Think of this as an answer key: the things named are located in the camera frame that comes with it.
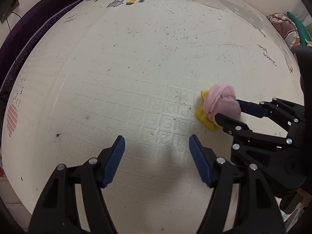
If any pink sock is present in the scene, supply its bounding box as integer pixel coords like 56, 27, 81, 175
195, 84, 241, 130

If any green knitted cloth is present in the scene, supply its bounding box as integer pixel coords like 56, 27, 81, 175
287, 12, 311, 47

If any patterned folded blanket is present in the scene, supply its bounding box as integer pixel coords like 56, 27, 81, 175
267, 13, 300, 53

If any patterned foam play mat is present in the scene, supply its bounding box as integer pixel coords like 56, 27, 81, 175
2, 0, 304, 233

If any purple bed sheet edge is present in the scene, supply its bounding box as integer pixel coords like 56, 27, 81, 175
0, 0, 118, 98

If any wall socket left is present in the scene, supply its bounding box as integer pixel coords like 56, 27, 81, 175
1, 0, 20, 24

